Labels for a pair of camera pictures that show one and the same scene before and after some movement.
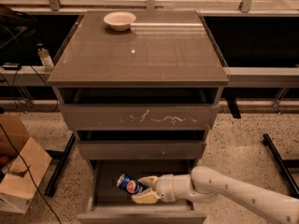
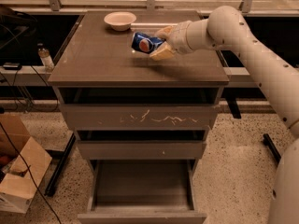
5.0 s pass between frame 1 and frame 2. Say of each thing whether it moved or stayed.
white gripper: moved
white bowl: stayed
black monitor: stayed
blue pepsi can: moved
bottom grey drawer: stayed
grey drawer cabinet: stayed
